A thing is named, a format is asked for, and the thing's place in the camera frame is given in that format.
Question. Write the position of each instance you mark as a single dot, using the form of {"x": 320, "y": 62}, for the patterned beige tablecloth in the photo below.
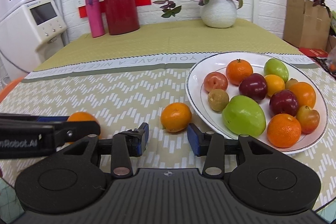
{"x": 160, "y": 56}

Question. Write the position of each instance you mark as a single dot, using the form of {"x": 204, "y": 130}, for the red envelope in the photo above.
{"x": 314, "y": 52}

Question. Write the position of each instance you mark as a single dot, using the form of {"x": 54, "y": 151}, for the brown cardboard box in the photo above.
{"x": 306, "y": 25}

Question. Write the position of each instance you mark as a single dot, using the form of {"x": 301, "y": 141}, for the dark red thermos jug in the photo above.
{"x": 121, "y": 16}

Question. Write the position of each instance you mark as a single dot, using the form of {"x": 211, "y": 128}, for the mandarin with stem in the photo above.
{"x": 237, "y": 70}

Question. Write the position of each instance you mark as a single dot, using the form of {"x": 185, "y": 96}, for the white plant pot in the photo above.
{"x": 219, "y": 13}

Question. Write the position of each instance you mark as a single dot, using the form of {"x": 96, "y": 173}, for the brown longan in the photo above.
{"x": 218, "y": 99}
{"x": 290, "y": 82}

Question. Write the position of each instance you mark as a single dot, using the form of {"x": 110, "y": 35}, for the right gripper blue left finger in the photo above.
{"x": 127, "y": 144}

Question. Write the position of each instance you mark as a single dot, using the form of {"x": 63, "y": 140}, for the large orange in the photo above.
{"x": 304, "y": 93}
{"x": 85, "y": 117}

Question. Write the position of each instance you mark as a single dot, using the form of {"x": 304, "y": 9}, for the small orange near plate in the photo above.
{"x": 175, "y": 117}

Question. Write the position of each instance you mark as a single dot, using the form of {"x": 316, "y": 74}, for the orange plastic stool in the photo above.
{"x": 8, "y": 88}

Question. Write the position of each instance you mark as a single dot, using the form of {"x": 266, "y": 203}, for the dark red plum back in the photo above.
{"x": 284, "y": 102}

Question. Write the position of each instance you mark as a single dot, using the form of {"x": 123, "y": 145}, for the white water dispenser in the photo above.
{"x": 30, "y": 35}

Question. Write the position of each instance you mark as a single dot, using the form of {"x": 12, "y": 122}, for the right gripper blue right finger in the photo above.
{"x": 210, "y": 145}

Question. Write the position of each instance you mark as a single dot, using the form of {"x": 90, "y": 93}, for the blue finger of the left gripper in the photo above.
{"x": 52, "y": 119}

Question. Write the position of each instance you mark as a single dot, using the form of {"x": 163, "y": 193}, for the pink thermos bottle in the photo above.
{"x": 95, "y": 18}

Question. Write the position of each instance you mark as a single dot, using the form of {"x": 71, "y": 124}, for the yellow-orange small citrus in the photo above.
{"x": 274, "y": 84}

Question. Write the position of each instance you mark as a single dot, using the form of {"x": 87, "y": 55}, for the green jujube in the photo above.
{"x": 276, "y": 67}
{"x": 243, "y": 115}

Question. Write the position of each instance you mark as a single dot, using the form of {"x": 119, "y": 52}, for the clear plastic bag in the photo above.
{"x": 331, "y": 60}

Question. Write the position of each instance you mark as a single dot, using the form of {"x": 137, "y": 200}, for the dark red plum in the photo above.
{"x": 284, "y": 102}
{"x": 254, "y": 86}

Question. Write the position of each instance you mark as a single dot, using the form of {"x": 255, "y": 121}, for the pink-red plum front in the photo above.
{"x": 215, "y": 80}

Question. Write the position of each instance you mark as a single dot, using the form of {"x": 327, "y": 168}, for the red-yellow plum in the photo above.
{"x": 308, "y": 119}

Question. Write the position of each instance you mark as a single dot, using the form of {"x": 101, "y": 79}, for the tangerine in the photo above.
{"x": 283, "y": 131}

